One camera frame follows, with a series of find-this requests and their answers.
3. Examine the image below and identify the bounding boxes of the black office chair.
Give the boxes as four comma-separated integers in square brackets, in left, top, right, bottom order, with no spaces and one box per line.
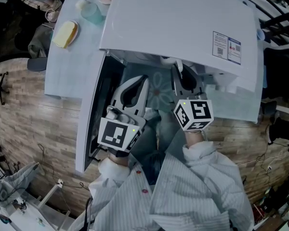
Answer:
[262,42,289,101]
[0,0,51,72]
[0,72,11,105]

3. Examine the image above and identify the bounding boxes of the black metal railing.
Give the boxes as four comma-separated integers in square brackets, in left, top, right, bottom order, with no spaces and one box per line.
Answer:
[245,0,289,48]

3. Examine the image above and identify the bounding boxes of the blue flat pad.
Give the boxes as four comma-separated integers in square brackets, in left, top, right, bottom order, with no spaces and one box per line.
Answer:
[262,65,268,89]

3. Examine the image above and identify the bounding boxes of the white microwave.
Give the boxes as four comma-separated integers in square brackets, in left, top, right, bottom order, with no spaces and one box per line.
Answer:
[74,0,261,173]

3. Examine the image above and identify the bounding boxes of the glass turntable with flower pattern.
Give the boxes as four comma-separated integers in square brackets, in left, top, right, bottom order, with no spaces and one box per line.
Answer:
[145,70,178,112]

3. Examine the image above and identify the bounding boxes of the grey bag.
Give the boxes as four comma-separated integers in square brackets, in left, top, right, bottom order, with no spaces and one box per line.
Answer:
[27,24,54,59]

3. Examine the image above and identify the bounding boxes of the person's legs in jeans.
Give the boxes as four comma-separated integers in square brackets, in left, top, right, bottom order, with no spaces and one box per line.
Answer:
[132,109,184,185]

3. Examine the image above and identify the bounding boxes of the person's right forearm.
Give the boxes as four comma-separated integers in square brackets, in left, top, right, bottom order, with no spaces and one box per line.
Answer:
[182,128,223,169]

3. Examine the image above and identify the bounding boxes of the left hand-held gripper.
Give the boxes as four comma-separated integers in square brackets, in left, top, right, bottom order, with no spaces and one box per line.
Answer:
[97,75,150,153]

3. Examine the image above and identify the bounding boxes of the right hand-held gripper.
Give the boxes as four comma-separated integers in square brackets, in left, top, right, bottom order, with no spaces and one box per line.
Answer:
[171,64,215,131]

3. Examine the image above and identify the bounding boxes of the white side desk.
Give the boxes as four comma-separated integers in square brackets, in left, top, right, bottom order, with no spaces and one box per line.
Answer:
[0,165,76,231]

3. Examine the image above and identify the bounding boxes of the pale mug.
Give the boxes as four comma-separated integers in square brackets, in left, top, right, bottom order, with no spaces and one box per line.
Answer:
[45,8,60,23]

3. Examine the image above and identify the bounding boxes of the black wristband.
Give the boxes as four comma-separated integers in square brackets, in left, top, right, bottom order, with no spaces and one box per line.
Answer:
[107,148,131,158]

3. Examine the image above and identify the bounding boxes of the clear plastic bottle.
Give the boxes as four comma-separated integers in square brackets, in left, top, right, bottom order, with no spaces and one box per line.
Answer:
[76,0,105,25]

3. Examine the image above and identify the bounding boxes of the yellow bread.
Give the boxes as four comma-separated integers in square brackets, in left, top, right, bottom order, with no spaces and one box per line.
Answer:
[52,20,78,49]

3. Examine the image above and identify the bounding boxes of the person's left forearm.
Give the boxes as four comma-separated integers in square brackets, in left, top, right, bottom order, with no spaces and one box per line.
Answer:
[96,150,133,186]

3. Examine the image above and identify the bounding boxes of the person's striped shirt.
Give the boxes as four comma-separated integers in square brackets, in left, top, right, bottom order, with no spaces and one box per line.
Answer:
[69,141,255,231]

